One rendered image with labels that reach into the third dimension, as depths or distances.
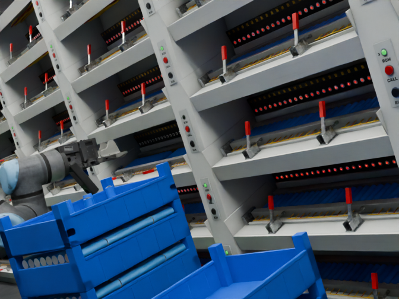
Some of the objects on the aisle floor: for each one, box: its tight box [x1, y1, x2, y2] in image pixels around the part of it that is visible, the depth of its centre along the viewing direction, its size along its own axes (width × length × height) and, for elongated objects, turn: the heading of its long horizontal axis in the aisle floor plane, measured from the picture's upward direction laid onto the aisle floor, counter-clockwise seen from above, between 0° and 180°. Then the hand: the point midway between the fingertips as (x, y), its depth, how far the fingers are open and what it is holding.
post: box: [0, 0, 59, 212], centre depth 293 cm, size 20×9×173 cm, turn 24°
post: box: [138, 0, 277, 255], centre depth 176 cm, size 20×9×173 cm, turn 24°
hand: (121, 155), depth 193 cm, fingers open, 3 cm apart
